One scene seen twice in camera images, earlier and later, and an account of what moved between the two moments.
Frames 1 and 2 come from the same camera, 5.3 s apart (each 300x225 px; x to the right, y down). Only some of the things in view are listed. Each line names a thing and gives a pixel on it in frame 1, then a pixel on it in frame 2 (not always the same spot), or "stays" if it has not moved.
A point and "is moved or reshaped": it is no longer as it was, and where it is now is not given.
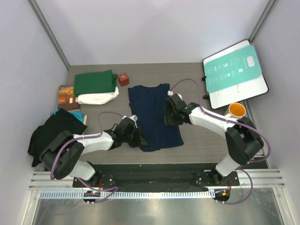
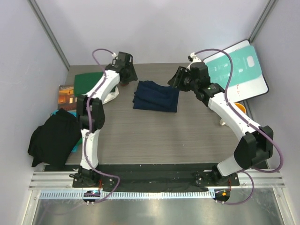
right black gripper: [168, 120] → [176, 82]
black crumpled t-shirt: [46, 135] stays
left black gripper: [139, 141] → [133, 76]
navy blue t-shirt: [148, 103] is moved or reshaped
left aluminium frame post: [49, 32] stays
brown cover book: [67, 100] stays
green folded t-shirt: [102, 81] stays
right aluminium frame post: [265, 14] stays
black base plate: [157, 176] stays
